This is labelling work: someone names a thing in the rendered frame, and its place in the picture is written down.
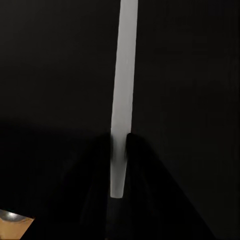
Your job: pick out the desk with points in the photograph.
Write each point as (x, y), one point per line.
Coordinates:
(57, 76)

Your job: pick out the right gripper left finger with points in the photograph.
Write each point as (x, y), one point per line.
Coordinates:
(58, 219)

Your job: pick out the pen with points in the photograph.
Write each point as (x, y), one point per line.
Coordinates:
(121, 120)

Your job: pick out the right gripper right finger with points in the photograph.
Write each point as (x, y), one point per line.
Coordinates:
(179, 219)

